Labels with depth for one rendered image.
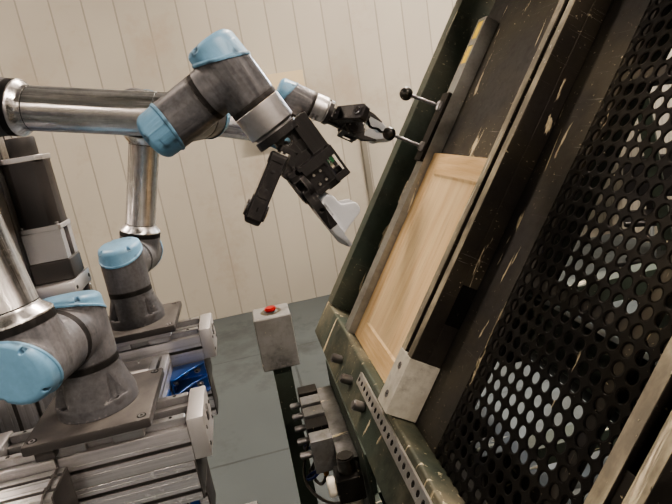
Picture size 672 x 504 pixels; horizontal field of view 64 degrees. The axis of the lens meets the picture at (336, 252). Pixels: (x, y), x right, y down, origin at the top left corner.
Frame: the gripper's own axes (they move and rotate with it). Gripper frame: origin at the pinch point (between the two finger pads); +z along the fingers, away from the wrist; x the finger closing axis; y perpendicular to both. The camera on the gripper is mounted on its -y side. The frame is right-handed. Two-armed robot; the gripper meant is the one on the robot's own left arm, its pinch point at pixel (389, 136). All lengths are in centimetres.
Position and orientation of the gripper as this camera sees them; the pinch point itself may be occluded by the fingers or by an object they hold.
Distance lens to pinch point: 163.7
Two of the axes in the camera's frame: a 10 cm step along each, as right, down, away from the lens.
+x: -3.0, 9.3, -2.1
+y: -3.1, 1.1, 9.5
